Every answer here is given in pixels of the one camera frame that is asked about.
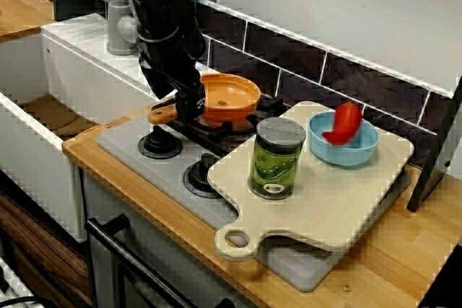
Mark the grey toy stove top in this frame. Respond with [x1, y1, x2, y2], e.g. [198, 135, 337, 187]
[97, 104, 412, 293]

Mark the grey toy oven front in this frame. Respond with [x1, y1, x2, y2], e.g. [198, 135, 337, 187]
[77, 174, 253, 308]

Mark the black stove knob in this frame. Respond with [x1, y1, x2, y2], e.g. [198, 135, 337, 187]
[137, 126, 183, 159]
[182, 152, 225, 199]

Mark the orange toy frying pan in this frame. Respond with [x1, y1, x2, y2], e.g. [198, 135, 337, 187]
[148, 73, 261, 125]

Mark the black burner grate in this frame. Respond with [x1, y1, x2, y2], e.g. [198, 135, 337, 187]
[150, 94, 286, 156]

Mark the black angled bar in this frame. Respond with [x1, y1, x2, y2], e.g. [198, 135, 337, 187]
[417, 246, 462, 308]

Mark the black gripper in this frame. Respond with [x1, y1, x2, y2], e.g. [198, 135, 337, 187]
[139, 30, 209, 124]

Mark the pale wooden cutting board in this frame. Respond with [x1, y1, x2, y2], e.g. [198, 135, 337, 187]
[213, 100, 415, 263]

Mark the grey toy faucet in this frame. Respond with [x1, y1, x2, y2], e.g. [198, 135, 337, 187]
[106, 0, 141, 56]

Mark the green toy pea can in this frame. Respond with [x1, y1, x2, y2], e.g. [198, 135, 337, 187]
[247, 117, 307, 201]

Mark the black oven door handle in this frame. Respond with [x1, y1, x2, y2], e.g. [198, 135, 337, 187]
[84, 214, 235, 308]

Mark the red toy pepper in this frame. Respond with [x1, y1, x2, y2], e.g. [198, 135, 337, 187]
[321, 101, 363, 146]

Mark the dark tile backsplash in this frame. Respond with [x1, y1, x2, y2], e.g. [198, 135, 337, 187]
[10, 0, 456, 175]

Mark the white toy sink unit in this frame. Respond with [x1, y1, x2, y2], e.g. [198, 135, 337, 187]
[0, 12, 223, 244]

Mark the light blue plastic bowl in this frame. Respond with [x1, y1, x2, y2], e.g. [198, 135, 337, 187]
[307, 111, 379, 168]

